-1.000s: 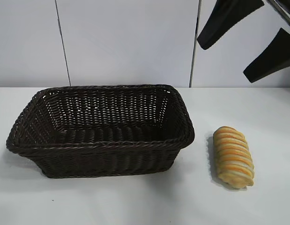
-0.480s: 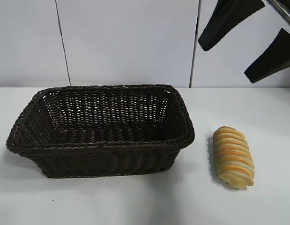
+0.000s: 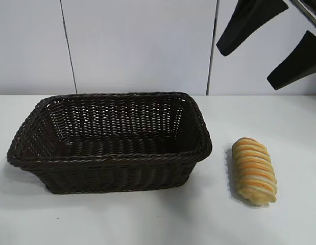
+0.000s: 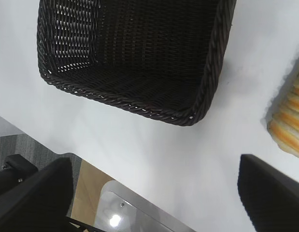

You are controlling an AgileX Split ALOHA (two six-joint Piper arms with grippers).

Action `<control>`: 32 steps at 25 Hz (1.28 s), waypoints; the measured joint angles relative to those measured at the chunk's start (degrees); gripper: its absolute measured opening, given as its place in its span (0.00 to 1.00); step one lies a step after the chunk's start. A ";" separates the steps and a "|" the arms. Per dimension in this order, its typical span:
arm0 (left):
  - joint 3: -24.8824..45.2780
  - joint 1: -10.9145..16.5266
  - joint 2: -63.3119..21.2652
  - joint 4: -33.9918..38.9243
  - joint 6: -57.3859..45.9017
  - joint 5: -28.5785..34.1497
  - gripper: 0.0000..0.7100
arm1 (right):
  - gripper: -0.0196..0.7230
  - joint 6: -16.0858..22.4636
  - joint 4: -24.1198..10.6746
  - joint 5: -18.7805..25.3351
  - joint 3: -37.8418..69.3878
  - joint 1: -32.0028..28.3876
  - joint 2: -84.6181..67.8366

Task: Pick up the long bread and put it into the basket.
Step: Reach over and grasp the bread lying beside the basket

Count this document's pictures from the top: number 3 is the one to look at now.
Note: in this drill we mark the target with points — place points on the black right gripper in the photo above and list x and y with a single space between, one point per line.
313 6

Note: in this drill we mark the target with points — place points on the long striped bread loaf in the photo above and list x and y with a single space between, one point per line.
254 171

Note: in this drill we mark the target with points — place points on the dark brown woven wicker basket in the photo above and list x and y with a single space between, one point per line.
109 166

